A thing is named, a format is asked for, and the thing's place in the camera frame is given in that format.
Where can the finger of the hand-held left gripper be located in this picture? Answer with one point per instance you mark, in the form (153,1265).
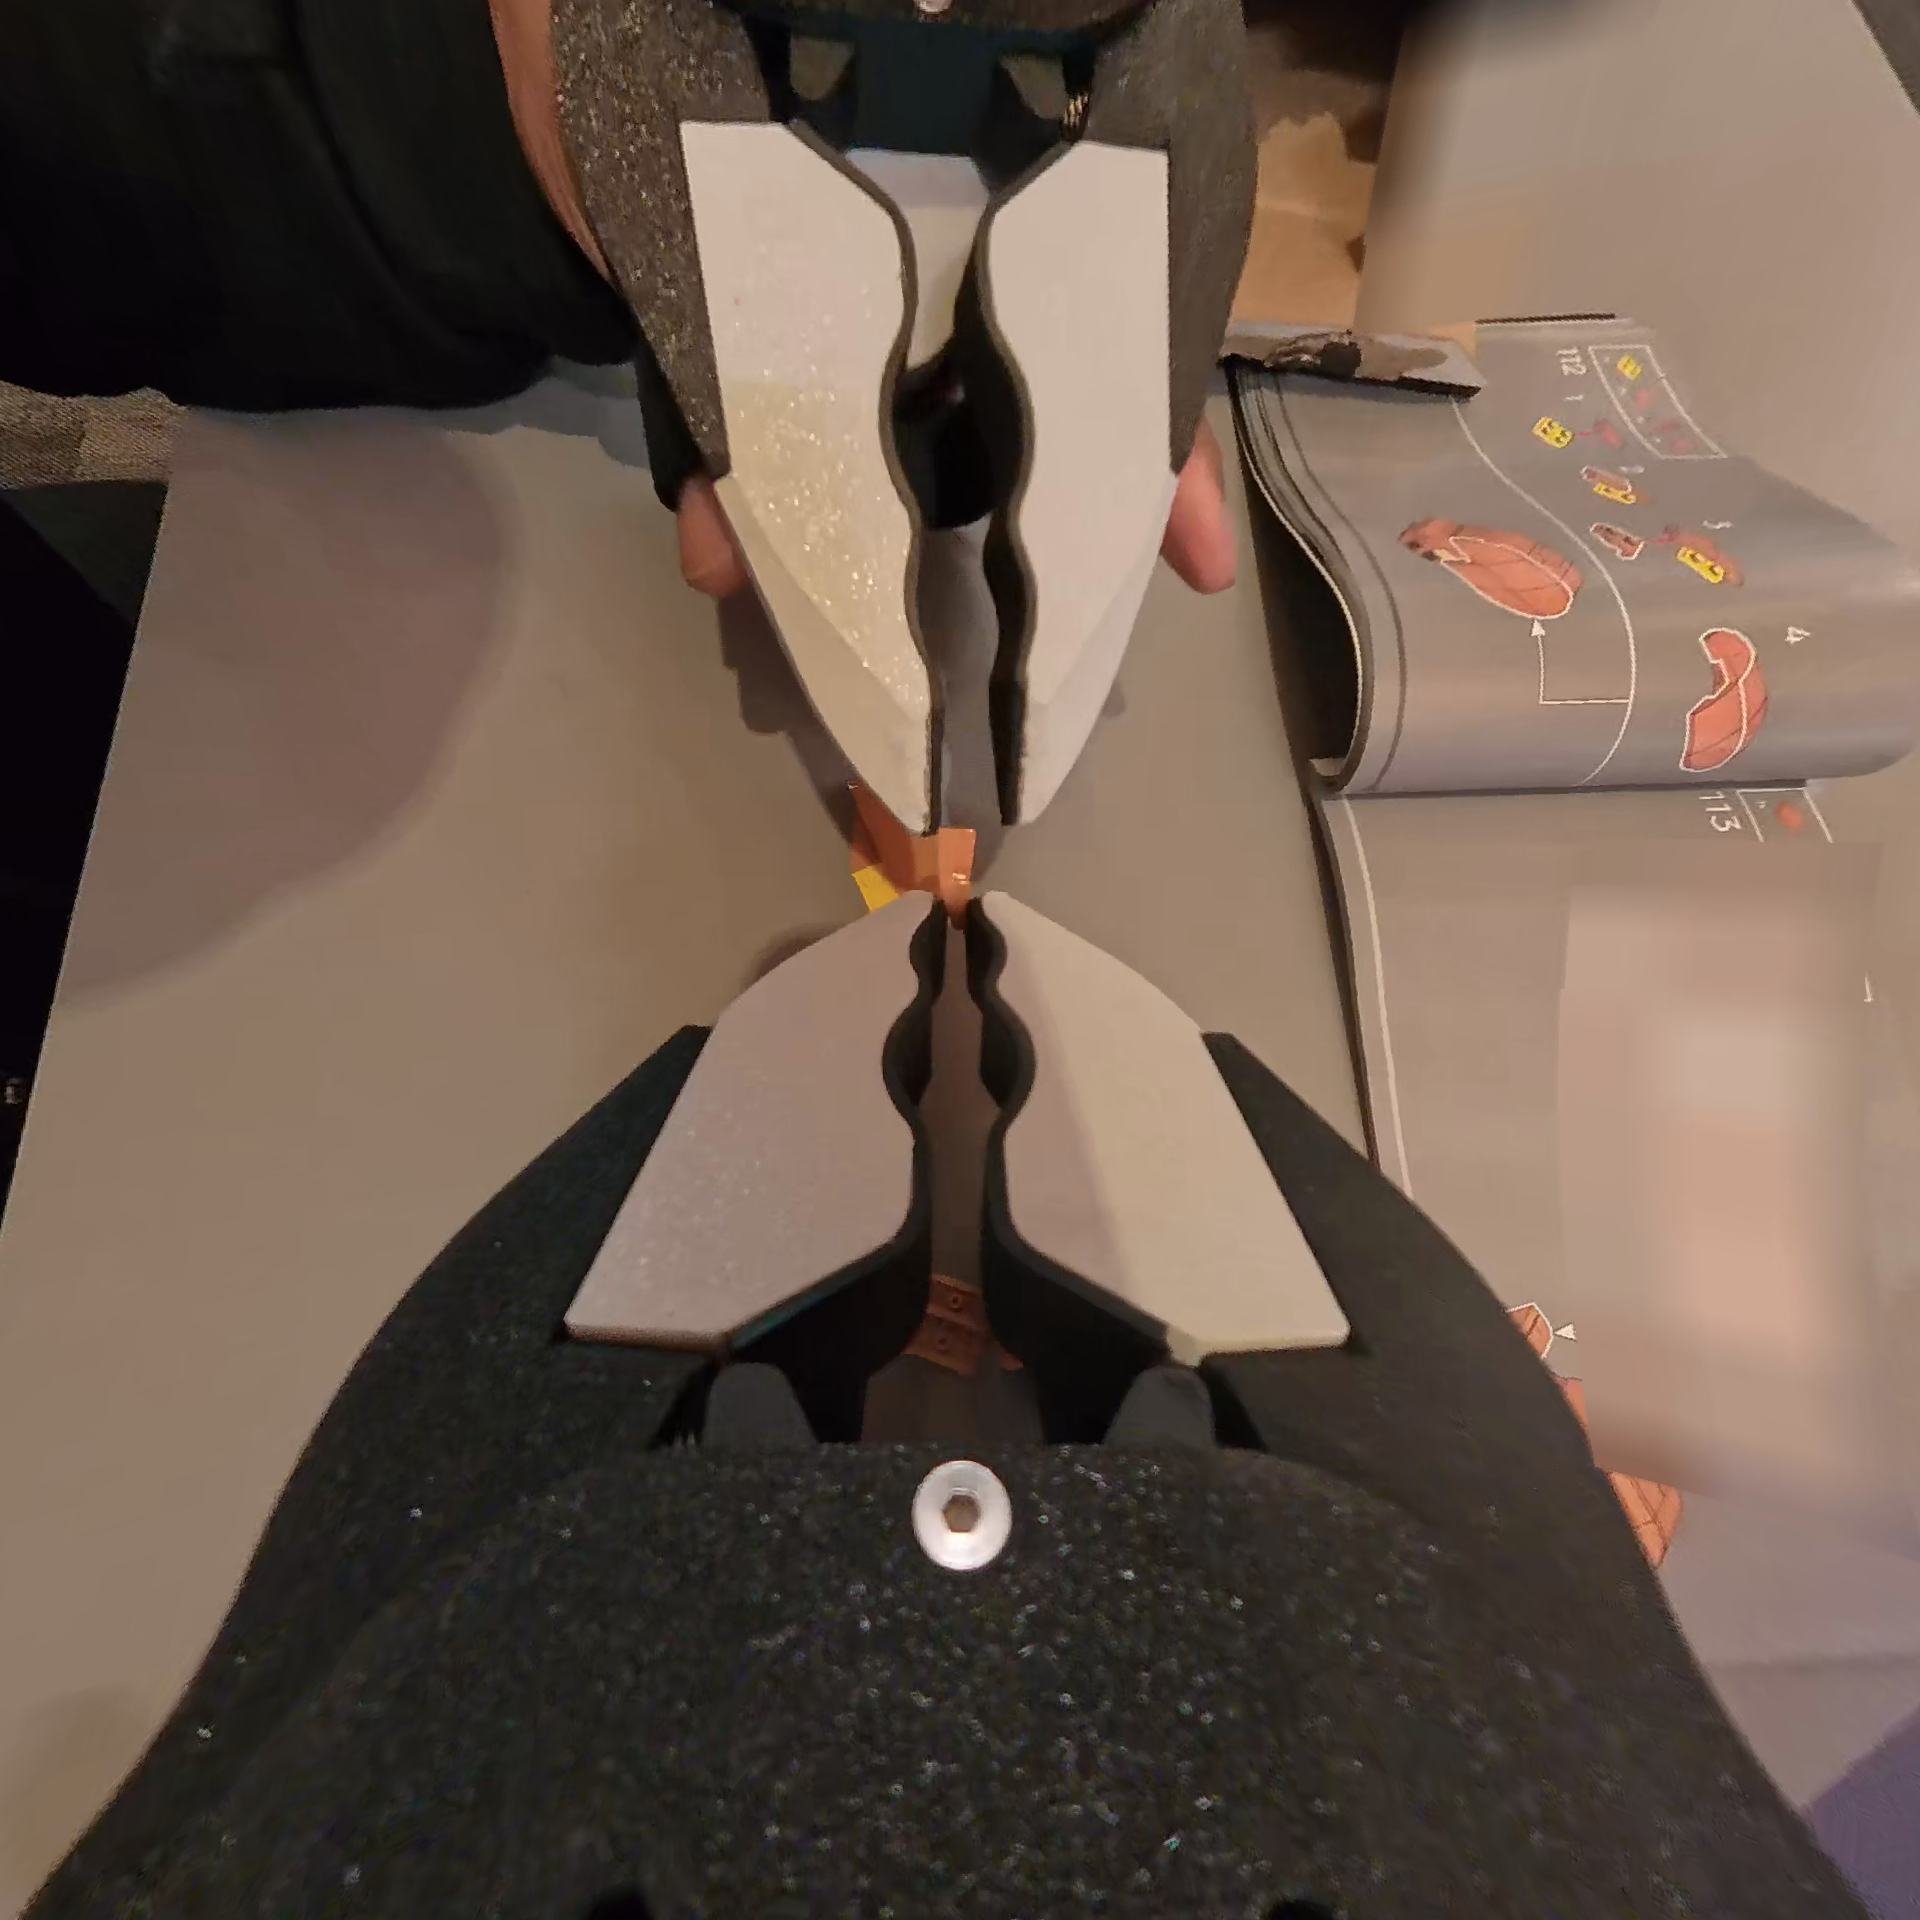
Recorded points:
(796,392)
(1087,392)

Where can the brown curved brick piece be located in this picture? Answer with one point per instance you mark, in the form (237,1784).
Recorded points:
(871,826)

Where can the grey instruction booklet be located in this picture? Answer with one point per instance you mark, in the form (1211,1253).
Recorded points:
(1412,661)

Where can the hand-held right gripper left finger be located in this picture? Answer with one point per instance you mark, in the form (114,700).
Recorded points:
(751,1170)

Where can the cardboard box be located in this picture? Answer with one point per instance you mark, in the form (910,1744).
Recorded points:
(1315,180)

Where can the grey desk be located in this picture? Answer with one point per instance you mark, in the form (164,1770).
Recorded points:
(452,841)

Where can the person's left hand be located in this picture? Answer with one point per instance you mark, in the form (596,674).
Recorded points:
(710,539)

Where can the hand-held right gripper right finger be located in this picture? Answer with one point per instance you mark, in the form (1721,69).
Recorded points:
(1171,1170)

